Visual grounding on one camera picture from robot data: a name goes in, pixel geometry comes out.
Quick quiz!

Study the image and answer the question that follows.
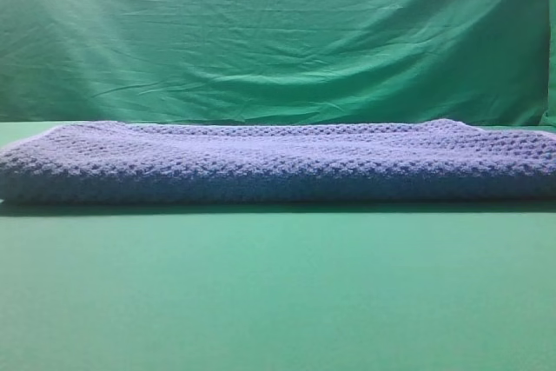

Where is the blue waffle-weave towel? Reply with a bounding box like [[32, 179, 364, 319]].
[[1, 119, 555, 204]]

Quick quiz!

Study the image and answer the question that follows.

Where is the green backdrop cloth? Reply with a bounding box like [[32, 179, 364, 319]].
[[1, 0, 555, 126]]

